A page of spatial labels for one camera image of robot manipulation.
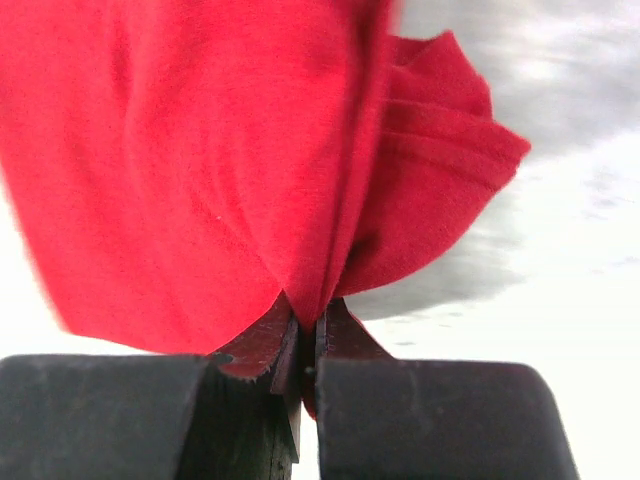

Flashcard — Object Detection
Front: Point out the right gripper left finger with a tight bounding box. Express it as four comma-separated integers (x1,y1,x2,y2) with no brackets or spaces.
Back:
1,297,300,479

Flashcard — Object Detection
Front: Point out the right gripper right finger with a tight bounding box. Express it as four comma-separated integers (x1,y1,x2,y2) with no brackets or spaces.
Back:
315,299,578,480

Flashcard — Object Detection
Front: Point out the dark red t shirt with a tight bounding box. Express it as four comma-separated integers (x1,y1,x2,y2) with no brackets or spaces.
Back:
0,0,532,420

